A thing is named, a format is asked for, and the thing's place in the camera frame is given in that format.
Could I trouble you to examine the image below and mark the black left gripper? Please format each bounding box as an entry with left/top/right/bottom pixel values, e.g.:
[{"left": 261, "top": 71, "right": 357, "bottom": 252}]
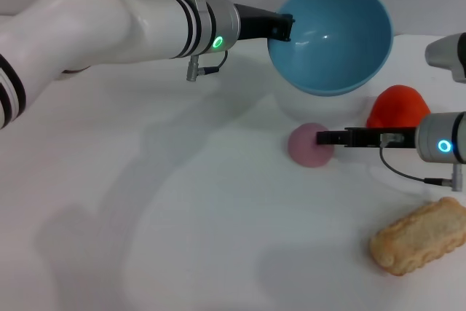
[{"left": 234, "top": 4, "right": 295, "bottom": 42}]

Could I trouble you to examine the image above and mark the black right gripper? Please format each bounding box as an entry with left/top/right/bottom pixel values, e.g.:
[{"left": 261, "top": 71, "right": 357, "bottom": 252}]
[{"left": 315, "top": 127, "right": 419, "bottom": 150}]

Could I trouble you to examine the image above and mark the pink toy peach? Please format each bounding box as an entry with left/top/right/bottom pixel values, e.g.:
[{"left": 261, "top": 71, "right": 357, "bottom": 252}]
[{"left": 287, "top": 122, "right": 336, "bottom": 169}]

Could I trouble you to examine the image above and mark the blue bowl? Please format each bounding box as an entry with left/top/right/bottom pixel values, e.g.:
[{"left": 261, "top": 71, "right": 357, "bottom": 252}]
[{"left": 266, "top": 0, "right": 395, "bottom": 97}]

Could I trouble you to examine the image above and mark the red pepper toy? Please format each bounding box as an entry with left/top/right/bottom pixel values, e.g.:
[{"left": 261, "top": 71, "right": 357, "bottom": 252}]
[{"left": 366, "top": 84, "right": 431, "bottom": 130}]

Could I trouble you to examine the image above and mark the toasted bread slice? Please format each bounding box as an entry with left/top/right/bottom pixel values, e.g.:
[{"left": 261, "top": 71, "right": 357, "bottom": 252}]
[{"left": 370, "top": 197, "right": 466, "bottom": 276}]

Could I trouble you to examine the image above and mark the right wrist connector cable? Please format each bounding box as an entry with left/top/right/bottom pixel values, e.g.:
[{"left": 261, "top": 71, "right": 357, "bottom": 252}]
[{"left": 379, "top": 135, "right": 464, "bottom": 192}]

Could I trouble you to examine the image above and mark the wrist connector cable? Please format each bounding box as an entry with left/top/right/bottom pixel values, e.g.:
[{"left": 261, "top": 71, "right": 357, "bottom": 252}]
[
  {"left": 186, "top": 50, "right": 229, "bottom": 82},
  {"left": 379, "top": 135, "right": 464, "bottom": 192}
]

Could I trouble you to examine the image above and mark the left wrist connector cable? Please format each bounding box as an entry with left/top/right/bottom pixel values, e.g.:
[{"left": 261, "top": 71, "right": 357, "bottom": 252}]
[{"left": 186, "top": 50, "right": 229, "bottom": 82}]

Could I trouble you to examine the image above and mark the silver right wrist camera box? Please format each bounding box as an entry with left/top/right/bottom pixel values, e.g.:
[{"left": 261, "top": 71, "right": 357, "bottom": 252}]
[{"left": 424, "top": 33, "right": 466, "bottom": 84}]

